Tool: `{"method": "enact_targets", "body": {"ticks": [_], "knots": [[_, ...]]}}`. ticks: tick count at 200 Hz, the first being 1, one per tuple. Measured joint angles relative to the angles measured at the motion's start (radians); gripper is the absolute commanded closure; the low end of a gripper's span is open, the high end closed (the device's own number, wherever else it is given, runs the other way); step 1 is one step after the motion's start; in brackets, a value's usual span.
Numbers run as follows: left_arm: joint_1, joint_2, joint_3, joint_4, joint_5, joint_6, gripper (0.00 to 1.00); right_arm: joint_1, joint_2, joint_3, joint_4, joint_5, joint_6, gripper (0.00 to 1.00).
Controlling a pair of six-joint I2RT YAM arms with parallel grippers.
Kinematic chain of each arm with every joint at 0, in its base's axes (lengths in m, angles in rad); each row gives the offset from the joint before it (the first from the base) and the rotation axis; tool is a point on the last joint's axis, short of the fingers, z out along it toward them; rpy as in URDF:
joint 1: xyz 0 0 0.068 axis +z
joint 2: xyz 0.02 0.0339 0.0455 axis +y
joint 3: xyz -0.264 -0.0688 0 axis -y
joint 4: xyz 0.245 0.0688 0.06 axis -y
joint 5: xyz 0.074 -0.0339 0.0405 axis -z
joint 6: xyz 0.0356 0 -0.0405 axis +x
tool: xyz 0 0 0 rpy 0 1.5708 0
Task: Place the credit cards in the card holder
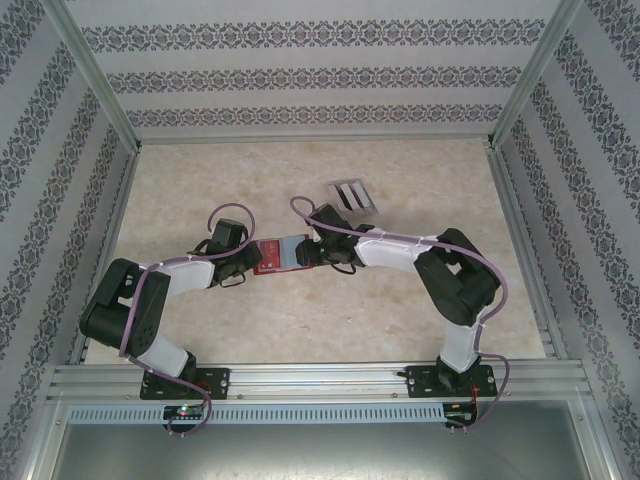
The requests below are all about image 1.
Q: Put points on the red leather card holder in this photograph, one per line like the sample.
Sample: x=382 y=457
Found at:
x=272 y=272

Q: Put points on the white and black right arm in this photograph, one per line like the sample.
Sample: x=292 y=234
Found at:
x=460 y=285

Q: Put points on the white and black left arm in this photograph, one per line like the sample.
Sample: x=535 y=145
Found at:
x=120 y=305

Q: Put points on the small circuit board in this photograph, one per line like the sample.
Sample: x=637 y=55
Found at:
x=185 y=412
x=462 y=416

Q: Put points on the grey metal sheet panel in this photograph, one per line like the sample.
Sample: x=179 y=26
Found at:
x=320 y=455

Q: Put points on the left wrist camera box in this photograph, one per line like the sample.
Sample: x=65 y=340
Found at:
x=227 y=234

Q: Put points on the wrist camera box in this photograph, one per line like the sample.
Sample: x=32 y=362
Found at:
x=227 y=234
x=327 y=217

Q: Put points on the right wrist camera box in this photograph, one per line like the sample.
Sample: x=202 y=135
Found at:
x=327 y=217

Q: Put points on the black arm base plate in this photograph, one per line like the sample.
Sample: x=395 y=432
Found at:
x=420 y=382
x=220 y=382

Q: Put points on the wide aluminium mounting rail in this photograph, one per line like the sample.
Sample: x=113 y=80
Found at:
x=320 y=382

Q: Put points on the aluminium table edge rail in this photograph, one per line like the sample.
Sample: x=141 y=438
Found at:
x=510 y=200
x=106 y=250

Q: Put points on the aluminium frame post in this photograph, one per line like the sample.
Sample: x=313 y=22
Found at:
x=37 y=450
x=97 y=75
x=529 y=75
x=602 y=450

